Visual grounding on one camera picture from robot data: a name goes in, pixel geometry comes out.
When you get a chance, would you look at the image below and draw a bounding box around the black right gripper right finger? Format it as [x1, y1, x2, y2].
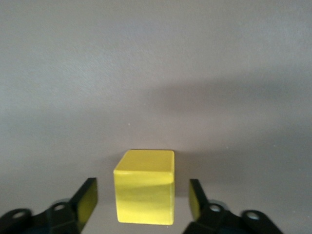
[189, 178, 284, 234]

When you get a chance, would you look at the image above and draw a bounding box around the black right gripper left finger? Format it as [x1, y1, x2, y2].
[0, 177, 98, 234]

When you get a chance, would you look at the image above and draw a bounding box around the yellow wooden block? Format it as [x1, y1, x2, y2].
[113, 149, 176, 226]

